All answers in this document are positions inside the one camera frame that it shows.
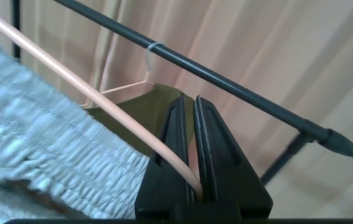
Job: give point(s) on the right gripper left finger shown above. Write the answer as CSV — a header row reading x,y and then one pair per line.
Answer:
x,y
160,186

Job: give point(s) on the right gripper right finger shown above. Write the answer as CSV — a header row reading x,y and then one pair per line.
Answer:
x,y
235,186

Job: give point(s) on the green long-sleeved shirt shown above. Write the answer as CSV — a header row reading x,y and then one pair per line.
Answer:
x,y
145,109

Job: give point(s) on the pink clothes hanger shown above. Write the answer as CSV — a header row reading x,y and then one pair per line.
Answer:
x,y
70,76
123,88

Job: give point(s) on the pale grey shorts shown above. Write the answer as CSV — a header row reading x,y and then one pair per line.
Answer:
x,y
39,140

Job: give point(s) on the black clothes rack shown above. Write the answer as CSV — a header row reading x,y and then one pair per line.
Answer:
x,y
226,82

